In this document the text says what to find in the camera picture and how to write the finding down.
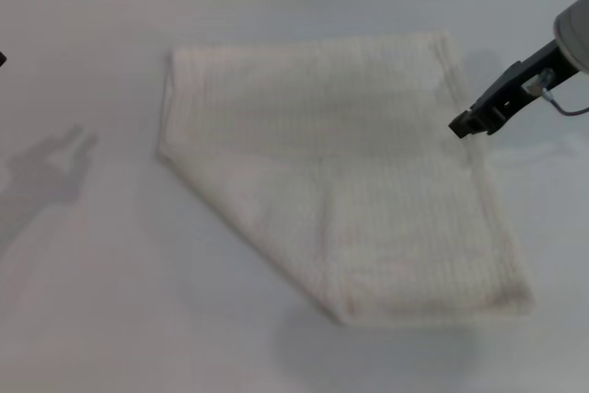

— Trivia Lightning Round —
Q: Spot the grey right gripper cable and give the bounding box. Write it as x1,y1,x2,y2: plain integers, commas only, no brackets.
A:
541,87,589,117

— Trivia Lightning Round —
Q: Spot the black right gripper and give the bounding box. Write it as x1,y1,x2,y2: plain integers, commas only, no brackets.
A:
448,40,576,139

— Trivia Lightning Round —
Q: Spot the white waffle-weave towel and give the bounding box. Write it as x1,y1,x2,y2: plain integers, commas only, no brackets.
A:
156,29,537,329

